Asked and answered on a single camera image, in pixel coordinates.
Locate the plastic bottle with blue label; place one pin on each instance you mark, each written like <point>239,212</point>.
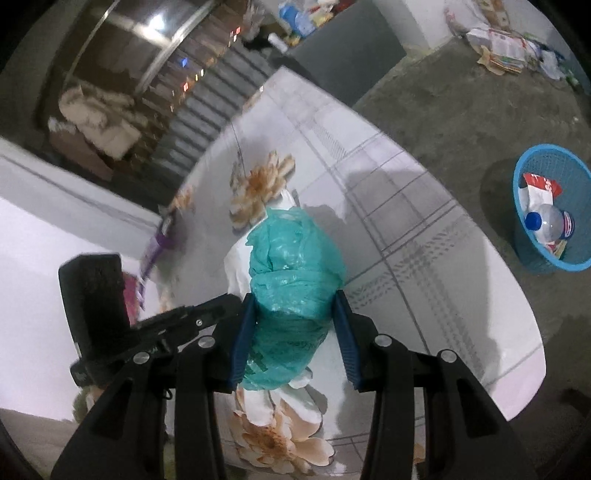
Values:
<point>547,224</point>

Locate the purple snack bag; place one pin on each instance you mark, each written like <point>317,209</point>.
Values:
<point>159,244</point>

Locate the blue plastic wastebasket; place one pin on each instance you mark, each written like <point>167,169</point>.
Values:
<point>531,251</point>

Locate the yellow snack packet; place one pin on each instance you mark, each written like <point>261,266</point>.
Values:
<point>559,248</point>

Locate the small white bottle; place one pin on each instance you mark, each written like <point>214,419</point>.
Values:
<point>278,41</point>

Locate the blue detergent bottle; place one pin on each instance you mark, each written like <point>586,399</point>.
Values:
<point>295,18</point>

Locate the teal plastic bag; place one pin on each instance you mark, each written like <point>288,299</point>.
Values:
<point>291,267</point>

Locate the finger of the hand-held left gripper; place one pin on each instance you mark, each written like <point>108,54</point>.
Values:
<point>184,321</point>

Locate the stack of printed papers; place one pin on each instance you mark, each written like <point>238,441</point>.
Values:
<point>503,46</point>

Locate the red white plastic bag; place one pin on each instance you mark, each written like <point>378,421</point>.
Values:
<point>538,184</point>

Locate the floral tablecloth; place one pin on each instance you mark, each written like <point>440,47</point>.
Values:
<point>392,240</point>

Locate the metal balcony railing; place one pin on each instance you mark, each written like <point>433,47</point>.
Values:
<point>207,101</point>

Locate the beige hanging coat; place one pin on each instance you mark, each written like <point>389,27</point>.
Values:
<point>111,134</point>

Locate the grey cabinet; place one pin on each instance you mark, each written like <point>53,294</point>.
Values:
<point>341,60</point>

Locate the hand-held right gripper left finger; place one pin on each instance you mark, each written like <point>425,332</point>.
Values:
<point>242,341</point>

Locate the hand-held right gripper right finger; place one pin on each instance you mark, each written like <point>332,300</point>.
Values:
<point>347,341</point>

